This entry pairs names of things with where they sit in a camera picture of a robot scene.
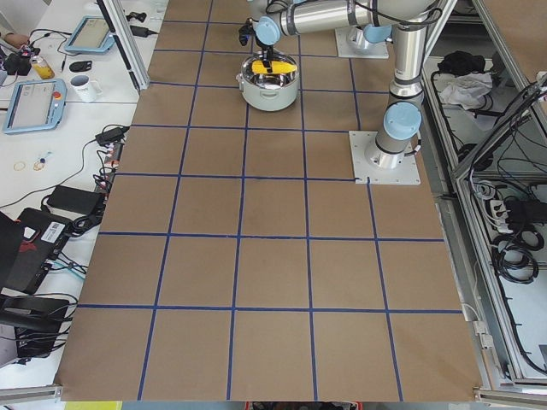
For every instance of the black cloth bundle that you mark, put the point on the black cloth bundle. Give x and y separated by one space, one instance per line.
461 63

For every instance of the white power strip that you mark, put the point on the white power strip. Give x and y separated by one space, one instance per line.
109 156

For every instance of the blue teach pendant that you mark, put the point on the blue teach pendant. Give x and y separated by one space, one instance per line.
36 105
91 36

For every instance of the small black power adapter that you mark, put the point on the small black power adapter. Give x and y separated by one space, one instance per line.
110 136

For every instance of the blue teach pendant near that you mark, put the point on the blue teach pendant near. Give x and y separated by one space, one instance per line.
36 105

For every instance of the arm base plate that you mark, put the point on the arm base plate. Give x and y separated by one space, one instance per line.
373 166
351 43

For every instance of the white toy cooking pot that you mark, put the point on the white toy cooking pot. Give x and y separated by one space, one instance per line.
268 92

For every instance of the white mug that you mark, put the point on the white mug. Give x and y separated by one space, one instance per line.
87 89

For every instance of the blue teach pendant far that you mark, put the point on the blue teach pendant far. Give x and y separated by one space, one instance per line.
91 36

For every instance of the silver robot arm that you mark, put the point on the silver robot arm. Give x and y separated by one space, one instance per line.
272 20
404 21

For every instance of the black power adapter brick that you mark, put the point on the black power adapter brick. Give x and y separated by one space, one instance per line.
75 200

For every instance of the yellow toy corn cob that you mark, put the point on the yellow toy corn cob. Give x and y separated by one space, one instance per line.
279 67

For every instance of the aluminium frame post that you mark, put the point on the aluminium frame post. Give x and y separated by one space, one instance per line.
115 17

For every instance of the white crumpled cloth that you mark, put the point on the white crumpled cloth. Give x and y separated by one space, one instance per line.
468 91

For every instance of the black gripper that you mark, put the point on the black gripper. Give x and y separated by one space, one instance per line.
268 54

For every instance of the black computer mouse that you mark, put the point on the black computer mouse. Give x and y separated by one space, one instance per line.
80 66

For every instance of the black laptop with sticker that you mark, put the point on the black laptop with sticker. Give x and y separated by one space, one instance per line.
44 237

